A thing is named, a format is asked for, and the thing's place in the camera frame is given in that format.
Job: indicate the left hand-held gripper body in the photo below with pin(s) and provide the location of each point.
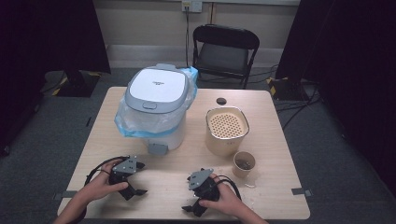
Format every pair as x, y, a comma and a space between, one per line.
126, 166

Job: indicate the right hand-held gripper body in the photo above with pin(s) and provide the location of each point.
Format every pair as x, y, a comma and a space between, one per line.
199, 178

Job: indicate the beige strainer bucket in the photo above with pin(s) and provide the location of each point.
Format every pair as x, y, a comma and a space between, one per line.
218, 143

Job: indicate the brown paper cup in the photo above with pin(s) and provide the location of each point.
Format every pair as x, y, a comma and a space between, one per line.
239, 173

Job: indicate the dark wet tea dregs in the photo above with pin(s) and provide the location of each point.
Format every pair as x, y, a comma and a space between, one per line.
243, 164

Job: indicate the white pedal trash can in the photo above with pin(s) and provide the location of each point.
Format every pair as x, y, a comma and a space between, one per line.
157, 84

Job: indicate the person's left hand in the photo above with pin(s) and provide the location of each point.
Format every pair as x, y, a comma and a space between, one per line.
99, 186

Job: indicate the person's right hand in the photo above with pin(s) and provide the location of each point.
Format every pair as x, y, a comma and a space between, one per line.
229, 202

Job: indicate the clear blue-edged trash bag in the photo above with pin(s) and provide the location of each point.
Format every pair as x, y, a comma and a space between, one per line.
140, 119

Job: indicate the grey tape strip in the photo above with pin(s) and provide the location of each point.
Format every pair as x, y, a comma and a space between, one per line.
65, 195
302, 191

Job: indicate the black stand base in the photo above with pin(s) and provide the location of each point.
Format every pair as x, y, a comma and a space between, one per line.
289, 90
77, 85

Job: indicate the black folding chair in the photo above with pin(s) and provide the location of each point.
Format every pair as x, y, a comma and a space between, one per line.
224, 56

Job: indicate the dark curtain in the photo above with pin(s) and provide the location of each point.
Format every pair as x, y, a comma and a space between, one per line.
358, 62
46, 37

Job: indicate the white wall socket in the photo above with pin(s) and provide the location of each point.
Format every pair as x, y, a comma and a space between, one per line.
196, 6

